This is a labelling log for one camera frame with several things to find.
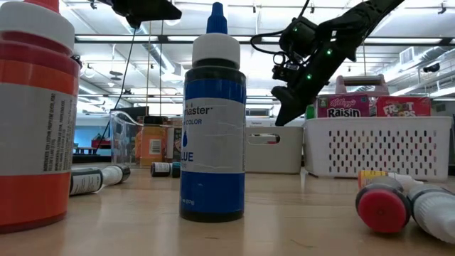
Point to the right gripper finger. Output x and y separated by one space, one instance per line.
291 106

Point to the grey plastic bin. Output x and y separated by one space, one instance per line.
273 156

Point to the blue food colouring bottle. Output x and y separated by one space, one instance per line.
213 142

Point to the small red colouring bottle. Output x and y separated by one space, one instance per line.
382 209

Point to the black lid orange jar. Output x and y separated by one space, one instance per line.
153 142

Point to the small orange colouring bottle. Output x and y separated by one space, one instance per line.
373 174

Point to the small dark blue bottle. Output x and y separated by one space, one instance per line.
176 170

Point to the red food colouring bottle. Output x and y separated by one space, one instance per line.
35 124

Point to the red lid paprika tin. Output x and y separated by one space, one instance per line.
177 142

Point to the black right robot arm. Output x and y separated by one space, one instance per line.
359 21

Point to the black ceiling camera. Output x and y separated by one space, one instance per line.
432 67

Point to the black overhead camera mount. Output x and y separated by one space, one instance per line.
149 10

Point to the pink cereal box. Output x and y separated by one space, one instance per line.
341 106

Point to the red cereal box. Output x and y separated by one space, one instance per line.
403 106

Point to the small white colouring bottle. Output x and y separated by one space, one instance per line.
433 213

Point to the black background monitor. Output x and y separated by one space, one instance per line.
135 111

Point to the white perforated basket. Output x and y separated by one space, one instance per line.
377 124

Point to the clear plastic bin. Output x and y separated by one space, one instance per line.
121 142

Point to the small grey colouring bottle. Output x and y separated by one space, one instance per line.
160 169

